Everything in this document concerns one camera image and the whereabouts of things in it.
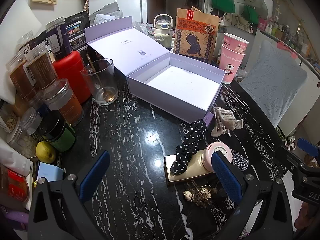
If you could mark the row of small bottles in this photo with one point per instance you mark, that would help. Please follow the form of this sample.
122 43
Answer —
285 32

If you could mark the jar with red label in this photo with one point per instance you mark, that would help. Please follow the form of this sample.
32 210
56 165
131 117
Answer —
12 185

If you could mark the gold box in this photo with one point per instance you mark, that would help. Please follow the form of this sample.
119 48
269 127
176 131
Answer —
185 177

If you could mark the black printed pouch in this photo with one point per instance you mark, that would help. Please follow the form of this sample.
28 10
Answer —
77 30

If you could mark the brown printed paper bag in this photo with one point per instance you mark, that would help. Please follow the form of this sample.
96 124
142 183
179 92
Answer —
195 30

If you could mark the clear jar brown label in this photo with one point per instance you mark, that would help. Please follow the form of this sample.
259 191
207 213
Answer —
20 77
42 67

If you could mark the clear jar of nuts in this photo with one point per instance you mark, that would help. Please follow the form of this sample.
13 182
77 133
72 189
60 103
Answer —
22 135

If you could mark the pink panda paper cup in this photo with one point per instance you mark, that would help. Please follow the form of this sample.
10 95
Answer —
230 65

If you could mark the purple pouch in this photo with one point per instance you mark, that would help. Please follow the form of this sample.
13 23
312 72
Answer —
12 220

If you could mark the light blue box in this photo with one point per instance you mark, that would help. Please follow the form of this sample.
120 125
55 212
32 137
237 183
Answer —
50 171

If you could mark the white cabinet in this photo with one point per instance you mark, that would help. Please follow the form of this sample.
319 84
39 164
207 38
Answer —
307 100

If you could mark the black polka dot scrunchie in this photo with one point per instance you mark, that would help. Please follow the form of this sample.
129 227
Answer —
186 150

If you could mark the lavender gift box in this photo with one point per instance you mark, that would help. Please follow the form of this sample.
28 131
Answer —
180 85

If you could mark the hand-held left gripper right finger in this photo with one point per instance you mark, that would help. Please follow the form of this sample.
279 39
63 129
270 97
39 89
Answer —
226 177

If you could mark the green tin black lid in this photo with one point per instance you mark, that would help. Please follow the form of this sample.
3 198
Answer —
60 140

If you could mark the green tote bag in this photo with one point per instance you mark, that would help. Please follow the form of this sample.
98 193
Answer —
222 2
252 15

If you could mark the pink round compact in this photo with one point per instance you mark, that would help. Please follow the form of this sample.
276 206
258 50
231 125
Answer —
207 160

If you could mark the gold spoon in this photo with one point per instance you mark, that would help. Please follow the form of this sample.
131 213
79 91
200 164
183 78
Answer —
108 96

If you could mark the brown door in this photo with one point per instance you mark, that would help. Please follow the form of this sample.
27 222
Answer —
156 0

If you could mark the white refrigerator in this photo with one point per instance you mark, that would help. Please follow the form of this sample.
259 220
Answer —
130 2

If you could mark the white tube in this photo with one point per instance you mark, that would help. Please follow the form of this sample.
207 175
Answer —
15 158

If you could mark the cream kettle bottle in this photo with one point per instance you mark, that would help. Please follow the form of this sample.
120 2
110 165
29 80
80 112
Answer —
162 30

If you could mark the clear jar dark label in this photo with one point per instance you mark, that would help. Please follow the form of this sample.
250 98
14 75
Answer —
58 37

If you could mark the clear glass cup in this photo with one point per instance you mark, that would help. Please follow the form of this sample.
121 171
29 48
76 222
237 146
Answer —
110 80

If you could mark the clear jar orange label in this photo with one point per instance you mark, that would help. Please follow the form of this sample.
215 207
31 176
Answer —
67 105

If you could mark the lemon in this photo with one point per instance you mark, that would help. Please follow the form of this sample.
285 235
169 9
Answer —
45 152

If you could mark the black white gingham scrunchie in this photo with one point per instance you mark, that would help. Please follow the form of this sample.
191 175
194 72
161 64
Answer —
240 162

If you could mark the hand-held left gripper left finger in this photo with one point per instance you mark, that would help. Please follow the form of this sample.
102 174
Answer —
96 175

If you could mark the blue-grey leaf cushion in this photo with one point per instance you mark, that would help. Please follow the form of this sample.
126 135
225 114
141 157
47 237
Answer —
272 80

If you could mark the clear jar brown contents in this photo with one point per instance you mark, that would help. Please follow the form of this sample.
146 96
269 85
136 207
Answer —
25 41

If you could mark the gold metal hair clip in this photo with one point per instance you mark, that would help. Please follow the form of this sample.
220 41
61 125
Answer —
202 192

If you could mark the grey plastic bag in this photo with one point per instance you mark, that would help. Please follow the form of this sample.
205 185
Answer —
107 11

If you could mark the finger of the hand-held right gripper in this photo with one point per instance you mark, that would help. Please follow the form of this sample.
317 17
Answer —
308 147
293 160

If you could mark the red canister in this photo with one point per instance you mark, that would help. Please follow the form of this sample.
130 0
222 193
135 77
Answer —
70 72

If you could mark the beige hair claw clip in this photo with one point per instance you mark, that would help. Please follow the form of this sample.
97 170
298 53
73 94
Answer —
225 120

